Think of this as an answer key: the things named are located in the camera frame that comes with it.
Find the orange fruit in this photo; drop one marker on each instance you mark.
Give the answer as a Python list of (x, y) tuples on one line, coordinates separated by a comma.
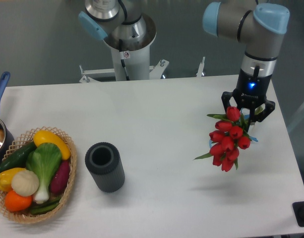
[(15, 202)]

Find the green bean pods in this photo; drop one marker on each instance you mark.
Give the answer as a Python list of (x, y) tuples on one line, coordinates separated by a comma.
[(45, 207)]

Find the white garlic bulb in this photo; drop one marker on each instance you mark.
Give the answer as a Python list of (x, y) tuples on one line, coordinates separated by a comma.
[(25, 183)]

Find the green bok choy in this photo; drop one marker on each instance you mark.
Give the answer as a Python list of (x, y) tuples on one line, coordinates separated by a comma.
[(44, 162)]

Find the woven wicker basket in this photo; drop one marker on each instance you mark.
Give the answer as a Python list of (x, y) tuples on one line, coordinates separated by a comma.
[(24, 217)]

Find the red tulip bouquet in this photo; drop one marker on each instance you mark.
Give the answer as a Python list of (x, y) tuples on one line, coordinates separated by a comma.
[(225, 153)]

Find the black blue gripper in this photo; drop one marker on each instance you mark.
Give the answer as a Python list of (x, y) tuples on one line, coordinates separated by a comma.
[(250, 93)]

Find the purple sweet potato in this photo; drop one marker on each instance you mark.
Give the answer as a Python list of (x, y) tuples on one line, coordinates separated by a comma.
[(59, 181)]

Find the green cucumber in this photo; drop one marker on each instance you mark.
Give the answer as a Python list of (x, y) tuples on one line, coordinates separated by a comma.
[(18, 158)]

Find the black clamp base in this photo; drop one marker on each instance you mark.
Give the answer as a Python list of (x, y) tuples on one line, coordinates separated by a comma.
[(298, 208)]

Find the blue ribbon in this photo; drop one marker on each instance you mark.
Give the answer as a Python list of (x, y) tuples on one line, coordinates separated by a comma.
[(242, 122)]

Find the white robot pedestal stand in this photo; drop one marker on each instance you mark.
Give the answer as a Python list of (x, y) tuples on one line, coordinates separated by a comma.
[(127, 66)]

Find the dark grey ribbed vase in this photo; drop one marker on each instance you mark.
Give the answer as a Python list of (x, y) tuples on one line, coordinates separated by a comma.
[(103, 162)]

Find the yellow bell pepper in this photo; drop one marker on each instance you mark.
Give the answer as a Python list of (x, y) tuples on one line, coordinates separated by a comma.
[(6, 178)]

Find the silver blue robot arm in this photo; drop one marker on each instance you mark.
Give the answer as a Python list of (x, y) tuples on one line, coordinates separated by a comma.
[(128, 32)]

